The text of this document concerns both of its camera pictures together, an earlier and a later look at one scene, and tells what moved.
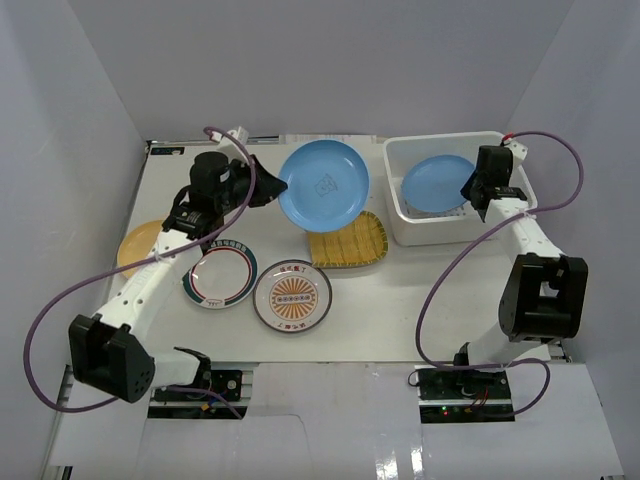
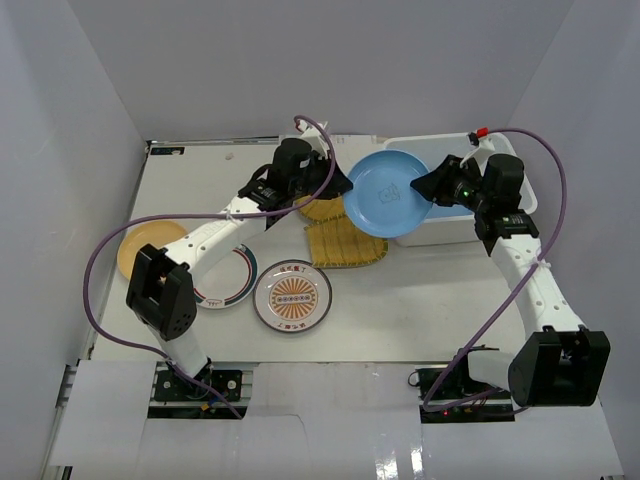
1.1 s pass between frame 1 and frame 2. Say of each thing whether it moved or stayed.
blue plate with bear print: moved
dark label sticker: stayed
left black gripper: moved
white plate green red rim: stayed
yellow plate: stayed
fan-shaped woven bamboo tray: stayed
